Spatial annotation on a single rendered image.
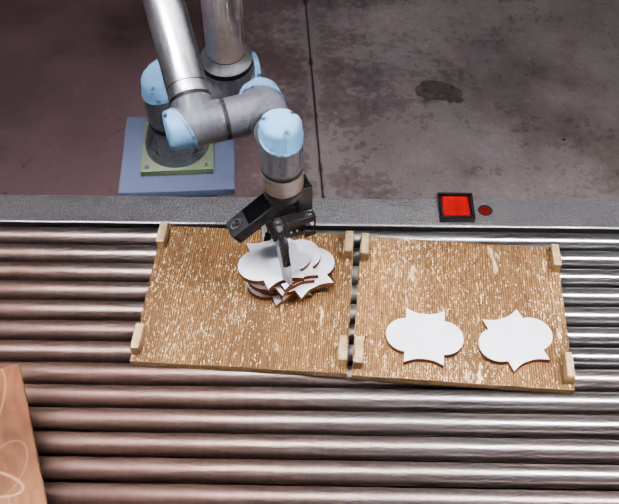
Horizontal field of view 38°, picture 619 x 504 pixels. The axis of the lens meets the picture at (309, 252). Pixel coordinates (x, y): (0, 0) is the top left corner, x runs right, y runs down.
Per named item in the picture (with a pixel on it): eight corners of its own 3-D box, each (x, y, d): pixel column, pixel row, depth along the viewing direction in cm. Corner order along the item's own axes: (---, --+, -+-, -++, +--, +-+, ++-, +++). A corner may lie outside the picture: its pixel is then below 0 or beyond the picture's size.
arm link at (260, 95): (217, 82, 162) (231, 121, 155) (277, 69, 164) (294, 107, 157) (221, 116, 168) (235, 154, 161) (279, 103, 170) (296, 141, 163)
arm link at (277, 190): (269, 188, 157) (253, 158, 162) (270, 206, 161) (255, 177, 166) (309, 177, 159) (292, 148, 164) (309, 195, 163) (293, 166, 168)
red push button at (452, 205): (440, 200, 202) (441, 195, 201) (467, 200, 202) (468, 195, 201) (442, 219, 198) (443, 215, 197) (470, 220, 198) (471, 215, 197)
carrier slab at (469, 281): (360, 240, 193) (360, 235, 192) (555, 252, 191) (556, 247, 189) (351, 379, 170) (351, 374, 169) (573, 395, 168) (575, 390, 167)
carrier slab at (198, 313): (163, 229, 195) (162, 224, 194) (353, 239, 193) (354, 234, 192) (130, 365, 172) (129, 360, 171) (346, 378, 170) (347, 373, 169)
